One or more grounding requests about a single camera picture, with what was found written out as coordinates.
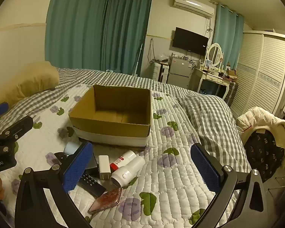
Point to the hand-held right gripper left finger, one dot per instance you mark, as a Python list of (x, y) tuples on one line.
[(78, 167)]

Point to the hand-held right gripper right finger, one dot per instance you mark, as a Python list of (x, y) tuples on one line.
[(205, 168)]

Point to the black rectangular case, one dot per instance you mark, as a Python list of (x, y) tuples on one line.
[(94, 163)]

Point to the light blue cup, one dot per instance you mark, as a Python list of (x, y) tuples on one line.
[(71, 148)]

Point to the black remote control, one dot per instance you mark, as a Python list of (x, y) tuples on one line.
[(92, 185)]

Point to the white charger plug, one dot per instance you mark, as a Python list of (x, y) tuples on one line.
[(104, 166)]

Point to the pink glitter phone case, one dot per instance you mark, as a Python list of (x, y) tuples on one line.
[(106, 200)]

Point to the red and white tube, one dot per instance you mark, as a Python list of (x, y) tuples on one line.
[(126, 157)]

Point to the white cylindrical bottle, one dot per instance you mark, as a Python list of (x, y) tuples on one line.
[(130, 169)]

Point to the cardboard box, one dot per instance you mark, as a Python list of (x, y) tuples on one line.
[(109, 121)]

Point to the tan pillow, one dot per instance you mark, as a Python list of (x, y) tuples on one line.
[(30, 80)]

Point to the grey checked duvet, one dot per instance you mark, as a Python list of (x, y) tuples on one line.
[(204, 114)]

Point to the dark printed garment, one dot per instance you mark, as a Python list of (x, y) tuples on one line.
[(263, 154)]

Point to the dark brown case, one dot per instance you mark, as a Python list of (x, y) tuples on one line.
[(231, 91)]

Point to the cream padded jacket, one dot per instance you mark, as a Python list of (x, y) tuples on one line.
[(275, 125)]

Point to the white dressing table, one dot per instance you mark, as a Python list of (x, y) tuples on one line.
[(209, 77)]

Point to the silver small fridge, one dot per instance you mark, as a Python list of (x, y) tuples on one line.
[(180, 72)]

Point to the white drawer cabinet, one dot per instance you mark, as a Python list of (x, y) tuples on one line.
[(159, 72)]

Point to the white louvred wardrobe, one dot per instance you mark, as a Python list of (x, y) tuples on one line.
[(261, 71)]

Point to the oval white mirror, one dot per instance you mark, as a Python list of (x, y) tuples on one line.
[(214, 53)]

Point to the green curtain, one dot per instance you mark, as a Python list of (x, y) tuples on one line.
[(228, 35), (128, 28), (76, 23)]

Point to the white air conditioner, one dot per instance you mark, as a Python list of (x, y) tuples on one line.
[(192, 4)]

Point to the black wall television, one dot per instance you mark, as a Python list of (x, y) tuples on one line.
[(190, 40)]

